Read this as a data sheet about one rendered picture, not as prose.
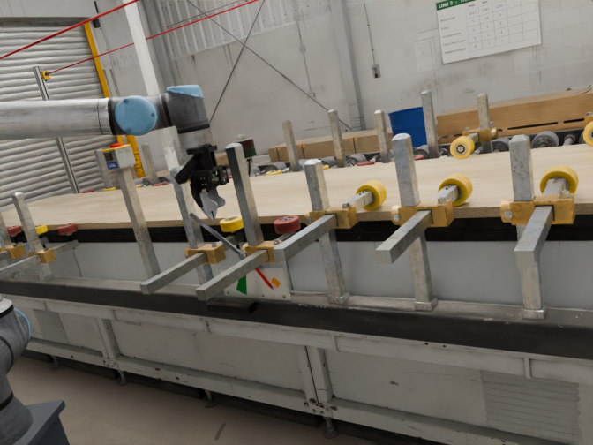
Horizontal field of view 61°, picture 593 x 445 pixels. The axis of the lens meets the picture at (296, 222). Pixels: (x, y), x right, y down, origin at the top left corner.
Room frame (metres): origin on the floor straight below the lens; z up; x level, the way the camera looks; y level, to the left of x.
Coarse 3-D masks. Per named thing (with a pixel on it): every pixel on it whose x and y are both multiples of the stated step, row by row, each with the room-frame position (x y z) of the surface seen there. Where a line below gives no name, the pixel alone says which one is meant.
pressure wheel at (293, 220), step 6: (288, 216) 1.54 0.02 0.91; (294, 216) 1.52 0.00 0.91; (276, 222) 1.49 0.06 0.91; (282, 222) 1.48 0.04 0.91; (288, 222) 1.47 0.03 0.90; (294, 222) 1.48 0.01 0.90; (276, 228) 1.49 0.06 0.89; (282, 228) 1.48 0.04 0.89; (288, 228) 1.47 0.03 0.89; (294, 228) 1.48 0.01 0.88; (288, 234) 1.50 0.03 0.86
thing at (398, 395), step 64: (64, 256) 2.43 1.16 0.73; (128, 256) 2.13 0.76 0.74; (320, 256) 1.55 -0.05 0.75; (448, 256) 1.31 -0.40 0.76; (512, 256) 1.21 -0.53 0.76; (576, 256) 1.13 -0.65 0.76; (64, 320) 2.61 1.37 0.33; (192, 384) 2.03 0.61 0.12; (256, 384) 1.84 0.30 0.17; (320, 384) 1.62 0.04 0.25; (384, 384) 1.51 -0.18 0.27; (448, 384) 1.38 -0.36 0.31; (512, 384) 1.26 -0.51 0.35; (576, 384) 1.16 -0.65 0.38
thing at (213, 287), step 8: (296, 232) 1.52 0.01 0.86; (280, 240) 1.46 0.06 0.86; (256, 256) 1.35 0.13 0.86; (264, 256) 1.37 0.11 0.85; (240, 264) 1.31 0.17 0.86; (248, 264) 1.31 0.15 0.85; (256, 264) 1.34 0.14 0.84; (224, 272) 1.27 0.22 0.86; (232, 272) 1.26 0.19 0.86; (240, 272) 1.28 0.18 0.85; (248, 272) 1.31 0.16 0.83; (216, 280) 1.22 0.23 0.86; (224, 280) 1.23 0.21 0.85; (232, 280) 1.25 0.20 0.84; (200, 288) 1.19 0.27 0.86; (208, 288) 1.18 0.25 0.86; (216, 288) 1.20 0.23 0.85; (224, 288) 1.22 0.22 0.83; (200, 296) 1.18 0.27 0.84; (208, 296) 1.18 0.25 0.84
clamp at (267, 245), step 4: (244, 244) 1.46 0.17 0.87; (260, 244) 1.43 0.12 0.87; (264, 244) 1.42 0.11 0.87; (268, 244) 1.41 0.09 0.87; (272, 244) 1.40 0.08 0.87; (244, 248) 1.44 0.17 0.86; (248, 248) 1.43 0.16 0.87; (252, 248) 1.42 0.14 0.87; (256, 248) 1.41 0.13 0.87; (260, 248) 1.40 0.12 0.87; (264, 248) 1.39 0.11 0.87; (268, 248) 1.38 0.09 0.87; (272, 248) 1.38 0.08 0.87; (248, 252) 1.43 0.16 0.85; (252, 252) 1.42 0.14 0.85; (268, 252) 1.39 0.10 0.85; (272, 252) 1.38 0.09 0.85; (268, 256) 1.39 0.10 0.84; (272, 256) 1.38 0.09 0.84; (268, 260) 1.39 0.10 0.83; (272, 260) 1.38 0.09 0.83
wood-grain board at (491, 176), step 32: (448, 160) 1.93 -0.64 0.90; (480, 160) 1.81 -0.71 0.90; (544, 160) 1.60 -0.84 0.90; (576, 160) 1.51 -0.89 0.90; (96, 192) 3.32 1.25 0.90; (160, 192) 2.70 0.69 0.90; (224, 192) 2.27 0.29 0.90; (256, 192) 2.10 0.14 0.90; (288, 192) 1.96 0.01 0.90; (352, 192) 1.71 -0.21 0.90; (480, 192) 1.37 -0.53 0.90; (512, 192) 1.30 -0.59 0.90; (576, 192) 1.19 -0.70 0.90; (96, 224) 2.20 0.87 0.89; (128, 224) 2.07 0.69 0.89; (160, 224) 1.96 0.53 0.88
